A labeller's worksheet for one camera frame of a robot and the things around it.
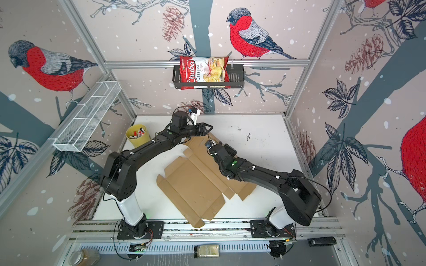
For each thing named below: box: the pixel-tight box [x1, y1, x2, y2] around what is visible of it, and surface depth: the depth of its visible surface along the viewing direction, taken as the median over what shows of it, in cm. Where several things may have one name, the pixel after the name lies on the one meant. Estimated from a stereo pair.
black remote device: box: [307, 236, 337, 247], surface depth 70 cm
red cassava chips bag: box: [179, 55, 231, 90], surface depth 90 cm
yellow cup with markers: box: [125, 124, 151, 148], surface depth 97 cm
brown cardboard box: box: [156, 133, 257, 228], surface depth 87 cm
